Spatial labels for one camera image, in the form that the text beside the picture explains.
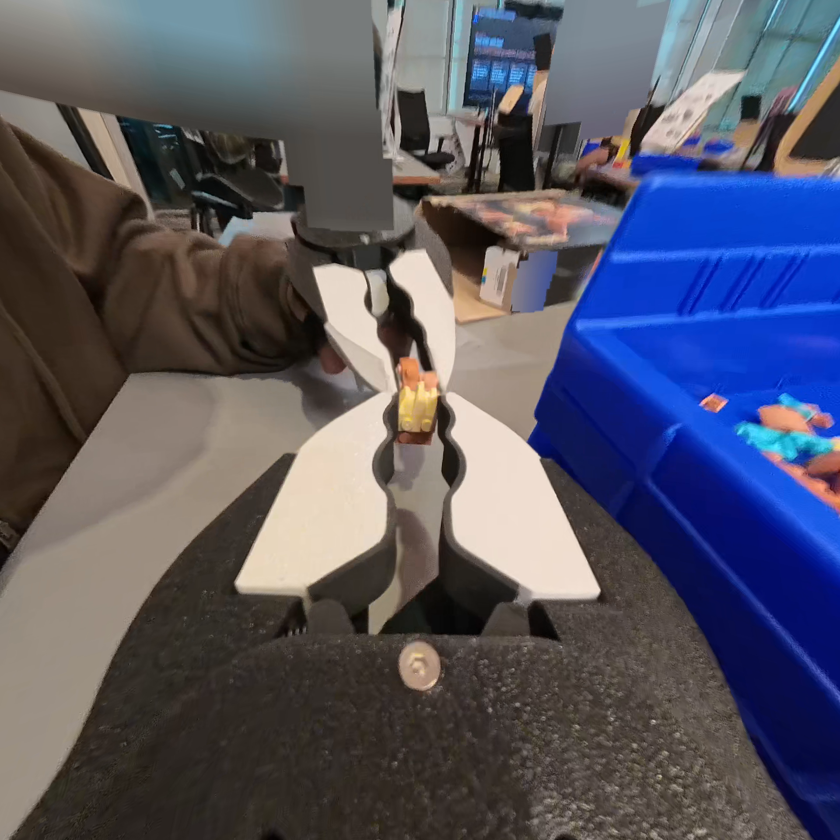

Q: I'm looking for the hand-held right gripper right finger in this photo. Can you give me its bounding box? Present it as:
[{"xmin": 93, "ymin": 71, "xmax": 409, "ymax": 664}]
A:
[{"xmin": 441, "ymin": 392, "xmax": 602, "ymax": 602}]

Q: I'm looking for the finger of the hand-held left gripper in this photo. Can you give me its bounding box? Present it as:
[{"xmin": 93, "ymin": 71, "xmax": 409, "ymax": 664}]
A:
[
  {"xmin": 387, "ymin": 249, "xmax": 457, "ymax": 393},
  {"xmin": 314, "ymin": 262, "xmax": 396, "ymax": 393}
]

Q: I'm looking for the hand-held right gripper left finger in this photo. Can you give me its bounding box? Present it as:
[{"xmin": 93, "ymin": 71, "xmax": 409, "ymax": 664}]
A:
[{"xmin": 234, "ymin": 392, "xmax": 398, "ymax": 599}]

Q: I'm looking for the orange yellow brick train model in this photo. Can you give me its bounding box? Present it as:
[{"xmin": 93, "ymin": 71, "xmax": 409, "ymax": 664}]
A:
[{"xmin": 394, "ymin": 357, "xmax": 439, "ymax": 446}]

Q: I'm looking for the blue plastic bin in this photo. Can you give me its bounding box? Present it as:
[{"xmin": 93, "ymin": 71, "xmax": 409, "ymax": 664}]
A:
[
  {"xmin": 535, "ymin": 172, "xmax": 840, "ymax": 592},
  {"xmin": 630, "ymin": 152, "xmax": 706, "ymax": 177},
  {"xmin": 528, "ymin": 420, "xmax": 840, "ymax": 840}
]

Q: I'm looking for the person's left forearm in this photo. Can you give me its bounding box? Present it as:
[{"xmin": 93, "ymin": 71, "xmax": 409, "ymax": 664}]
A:
[{"xmin": 125, "ymin": 217, "xmax": 322, "ymax": 378}]

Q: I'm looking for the flattened cardboard box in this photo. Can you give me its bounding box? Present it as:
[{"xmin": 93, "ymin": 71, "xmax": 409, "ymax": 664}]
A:
[{"xmin": 416, "ymin": 197, "xmax": 608, "ymax": 324}]

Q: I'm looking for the long wooden desk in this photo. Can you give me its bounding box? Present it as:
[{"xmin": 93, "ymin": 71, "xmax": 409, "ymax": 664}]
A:
[{"xmin": 390, "ymin": 154, "xmax": 444, "ymax": 188}]

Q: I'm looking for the black office chair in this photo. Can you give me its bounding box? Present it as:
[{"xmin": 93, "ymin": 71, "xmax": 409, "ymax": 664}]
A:
[
  {"xmin": 190, "ymin": 131, "xmax": 286, "ymax": 231},
  {"xmin": 397, "ymin": 88, "xmax": 457, "ymax": 168},
  {"xmin": 493, "ymin": 108, "xmax": 538, "ymax": 193}
]

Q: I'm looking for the white instruction sheet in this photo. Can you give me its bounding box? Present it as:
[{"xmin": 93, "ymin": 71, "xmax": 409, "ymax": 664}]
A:
[
  {"xmin": 382, "ymin": 7, "xmax": 404, "ymax": 158},
  {"xmin": 656, "ymin": 71, "xmax": 746, "ymax": 148}
]

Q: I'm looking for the dark computer monitor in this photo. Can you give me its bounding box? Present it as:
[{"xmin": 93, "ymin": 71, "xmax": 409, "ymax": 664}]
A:
[{"xmin": 462, "ymin": 7, "xmax": 559, "ymax": 109}]

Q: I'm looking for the pile of loose toy bricks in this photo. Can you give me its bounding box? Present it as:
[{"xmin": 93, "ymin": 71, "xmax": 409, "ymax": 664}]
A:
[{"xmin": 699, "ymin": 392, "xmax": 840, "ymax": 513}]

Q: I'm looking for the dark grey divider panel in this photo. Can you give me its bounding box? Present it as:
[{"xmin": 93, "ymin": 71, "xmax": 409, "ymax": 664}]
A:
[{"xmin": 774, "ymin": 72, "xmax": 840, "ymax": 178}]

